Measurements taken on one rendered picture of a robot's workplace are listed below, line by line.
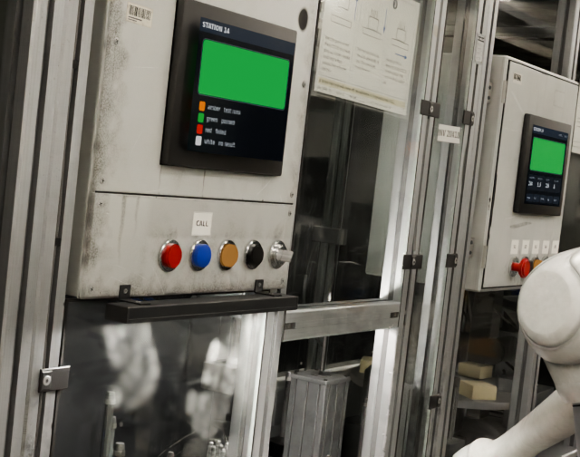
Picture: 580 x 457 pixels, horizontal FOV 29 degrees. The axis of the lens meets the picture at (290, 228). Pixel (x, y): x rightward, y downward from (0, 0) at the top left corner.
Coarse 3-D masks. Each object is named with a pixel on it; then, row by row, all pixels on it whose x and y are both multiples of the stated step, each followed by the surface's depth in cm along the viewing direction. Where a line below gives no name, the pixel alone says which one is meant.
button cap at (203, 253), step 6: (198, 246) 143; (204, 246) 144; (198, 252) 143; (204, 252) 144; (210, 252) 145; (198, 258) 143; (204, 258) 144; (210, 258) 145; (198, 264) 143; (204, 264) 144
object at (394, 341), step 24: (312, 48) 163; (432, 48) 195; (432, 96) 197; (432, 120) 198; (288, 264) 165; (408, 288) 199; (408, 312) 199; (408, 336) 200; (264, 360) 162; (264, 384) 163; (384, 384) 198; (384, 408) 198; (384, 432) 198; (264, 456) 165; (384, 456) 198
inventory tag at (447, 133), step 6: (444, 126) 202; (450, 126) 204; (438, 132) 200; (444, 132) 202; (450, 132) 205; (456, 132) 207; (438, 138) 201; (444, 138) 203; (450, 138) 205; (456, 138) 207
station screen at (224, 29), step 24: (216, 24) 138; (240, 48) 143; (264, 48) 147; (288, 48) 152; (288, 72) 153; (192, 96) 136; (216, 96) 140; (288, 96) 153; (192, 120) 136; (216, 120) 140; (240, 120) 145; (264, 120) 149; (192, 144) 137; (216, 144) 141; (240, 144) 145; (264, 144) 150
